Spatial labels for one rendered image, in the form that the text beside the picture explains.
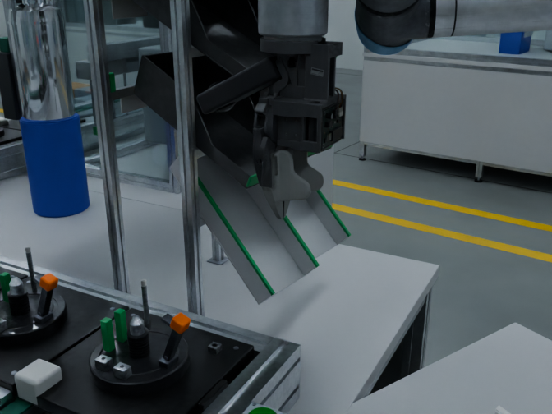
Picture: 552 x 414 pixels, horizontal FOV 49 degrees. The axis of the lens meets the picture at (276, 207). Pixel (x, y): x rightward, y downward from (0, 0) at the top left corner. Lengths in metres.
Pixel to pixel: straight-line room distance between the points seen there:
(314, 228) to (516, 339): 0.43
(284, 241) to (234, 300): 0.24
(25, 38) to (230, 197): 0.81
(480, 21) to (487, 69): 3.97
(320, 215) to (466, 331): 1.77
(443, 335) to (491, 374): 1.72
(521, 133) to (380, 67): 1.19
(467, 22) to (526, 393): 0.62
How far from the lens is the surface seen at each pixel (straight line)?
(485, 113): 4.76
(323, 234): 1.21
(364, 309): 1.27
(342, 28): 10.42
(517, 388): 1.12
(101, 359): 0.89
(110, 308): 1.07
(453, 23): 0.76
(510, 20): 0.77
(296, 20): 0.64
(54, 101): 1.72
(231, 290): 1.32
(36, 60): 1.71
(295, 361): 0.97
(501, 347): 1.21
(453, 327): 2.92
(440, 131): 4.89
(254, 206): 1.11
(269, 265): 1.06
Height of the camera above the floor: 1.50
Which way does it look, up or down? 21 degrees down
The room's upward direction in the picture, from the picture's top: straight up
